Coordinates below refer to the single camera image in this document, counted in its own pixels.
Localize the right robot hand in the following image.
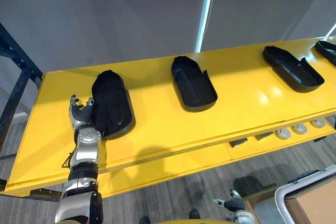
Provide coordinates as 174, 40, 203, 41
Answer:
212, 189, 248, 213

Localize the yellow metal shelf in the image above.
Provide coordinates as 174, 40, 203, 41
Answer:
4, 34, 336, 199

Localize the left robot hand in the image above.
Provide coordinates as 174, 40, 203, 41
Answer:
68, 94, 97, 131

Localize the dark robot foot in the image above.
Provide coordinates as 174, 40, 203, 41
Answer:
188, 208, 201, 220

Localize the white framed cart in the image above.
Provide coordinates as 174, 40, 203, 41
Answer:
274, 165, 336, 224

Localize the dark metal shelf bracket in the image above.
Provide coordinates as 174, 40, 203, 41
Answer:
29, 188, 64, 202

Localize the round grey disc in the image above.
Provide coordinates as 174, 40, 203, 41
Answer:
310, 118, 327, 129
275, 127, 292, 140
292, 123, 308, 135

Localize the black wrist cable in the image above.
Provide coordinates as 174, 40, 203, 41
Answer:
61, 151, 76, 169

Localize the dark blue rack frame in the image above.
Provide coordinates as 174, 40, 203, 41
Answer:
0, 23, 44, 156

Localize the black plastic housing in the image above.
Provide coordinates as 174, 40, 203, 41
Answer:
171, 55, 219, 113
262, 46, 326, 94
314, 40, 336, 68
91, 70, 136, 141

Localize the brown cardboard box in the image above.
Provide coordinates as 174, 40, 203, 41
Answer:
296, 178, 336, 224

